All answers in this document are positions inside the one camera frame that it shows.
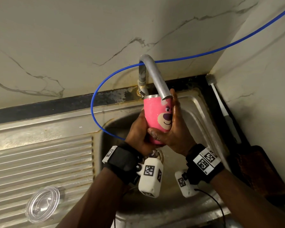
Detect person's right hand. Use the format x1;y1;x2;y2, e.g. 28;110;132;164
147;89;197;156

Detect person's left hand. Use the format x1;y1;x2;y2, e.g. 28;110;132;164
125;109;157;156

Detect pink steel tumbler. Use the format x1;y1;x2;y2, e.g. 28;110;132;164
143;94;174;145

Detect white bottle brush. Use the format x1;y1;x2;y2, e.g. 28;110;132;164
205;73;242;144

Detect clear plastic lid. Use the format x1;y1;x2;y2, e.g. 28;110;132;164
25;186;60;224

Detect person's right forearm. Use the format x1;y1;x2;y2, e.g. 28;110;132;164
210;169;285;228

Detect person's left forearm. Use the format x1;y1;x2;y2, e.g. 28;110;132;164
56;167;126;228

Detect black left wrist band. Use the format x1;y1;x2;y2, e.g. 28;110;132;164
102;142;144;186

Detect black wrist band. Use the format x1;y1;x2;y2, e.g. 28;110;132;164
186;144;225;186
102;142;144;186

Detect black right wrist band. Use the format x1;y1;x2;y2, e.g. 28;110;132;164
186;144;225;186

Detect thin blue tube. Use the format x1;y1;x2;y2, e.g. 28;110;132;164
90;3;285;141

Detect metal faucet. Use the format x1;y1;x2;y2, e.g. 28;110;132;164
136;54;173;100

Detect stainless steel sink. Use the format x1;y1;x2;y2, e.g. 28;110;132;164
0;89;231;228

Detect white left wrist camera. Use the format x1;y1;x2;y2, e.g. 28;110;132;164
136;157;164;198

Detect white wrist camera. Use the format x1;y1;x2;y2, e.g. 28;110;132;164
136;157;164;198
174;170;199;198

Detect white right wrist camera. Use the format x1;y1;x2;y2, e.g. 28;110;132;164
174;170;199;198

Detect thin black right camera cable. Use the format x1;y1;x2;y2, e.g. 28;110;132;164
194;188;226;228

